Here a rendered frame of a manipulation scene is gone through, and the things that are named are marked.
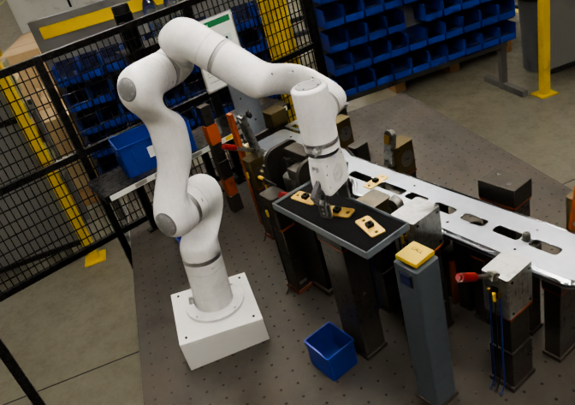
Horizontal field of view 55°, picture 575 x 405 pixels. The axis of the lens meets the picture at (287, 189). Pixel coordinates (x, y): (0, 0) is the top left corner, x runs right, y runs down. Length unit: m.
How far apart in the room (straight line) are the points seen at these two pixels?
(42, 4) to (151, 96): 6.93
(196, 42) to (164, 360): 1.02
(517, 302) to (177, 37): 0.97
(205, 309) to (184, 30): 0.86
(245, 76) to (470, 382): 0.95
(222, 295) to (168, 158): 0.48
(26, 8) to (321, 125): 7.28
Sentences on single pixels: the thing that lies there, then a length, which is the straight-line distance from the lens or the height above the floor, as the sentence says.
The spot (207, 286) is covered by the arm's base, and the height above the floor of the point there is 0.91.
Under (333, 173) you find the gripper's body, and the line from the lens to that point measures 1.30.
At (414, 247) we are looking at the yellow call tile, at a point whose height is 1.16.
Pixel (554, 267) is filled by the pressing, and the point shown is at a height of 1.00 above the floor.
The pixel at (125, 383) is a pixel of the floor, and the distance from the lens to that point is 2.95.
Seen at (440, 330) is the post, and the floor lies 0.94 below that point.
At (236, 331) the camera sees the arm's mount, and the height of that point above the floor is 0.78.
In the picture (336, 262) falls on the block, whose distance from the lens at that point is 1.44.
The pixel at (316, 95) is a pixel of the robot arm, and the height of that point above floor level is 1.49.
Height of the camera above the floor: 1.92
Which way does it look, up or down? 29 degrees down
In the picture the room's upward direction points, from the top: 16 degrees counter-clockwise
